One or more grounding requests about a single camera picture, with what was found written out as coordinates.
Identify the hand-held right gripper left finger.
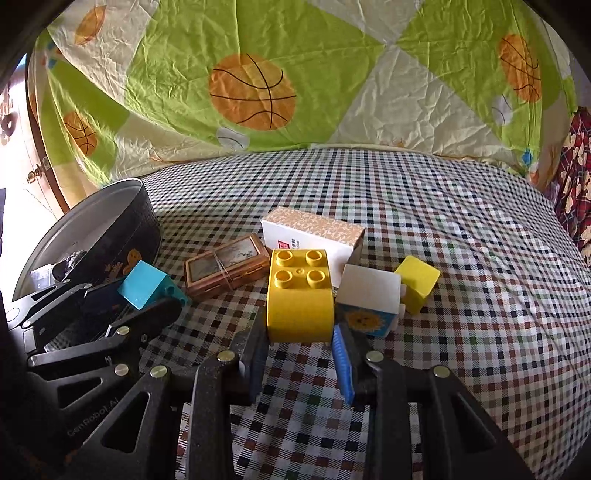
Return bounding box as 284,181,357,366
69,308,269,480

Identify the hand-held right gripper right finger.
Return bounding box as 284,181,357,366
332,322,536,480

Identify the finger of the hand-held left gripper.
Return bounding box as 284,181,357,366
6,281,126,332
27,299,182,385

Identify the teal toy block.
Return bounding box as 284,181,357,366
117,260,193,311

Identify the yellow studded building block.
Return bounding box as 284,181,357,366
267,248,334,345

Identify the white cube with sunflower print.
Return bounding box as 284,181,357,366
334,264,407,341

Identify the round black tin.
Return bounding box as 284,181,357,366
11,178,163,303

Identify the small brown case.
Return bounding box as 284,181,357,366
184,233,272,302

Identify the yellow cube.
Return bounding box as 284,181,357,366
394,256,442,315

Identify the white box with patterned top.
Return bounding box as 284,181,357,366
260,207,366,274

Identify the wooden cabinet door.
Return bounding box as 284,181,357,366
0,55,65,220

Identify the green basketball print sheet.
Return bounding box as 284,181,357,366
27,0,580,208

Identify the red bear print cloth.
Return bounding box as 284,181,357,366
550,107,591,266

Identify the brass door handle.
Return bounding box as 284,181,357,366
25,157,51,184

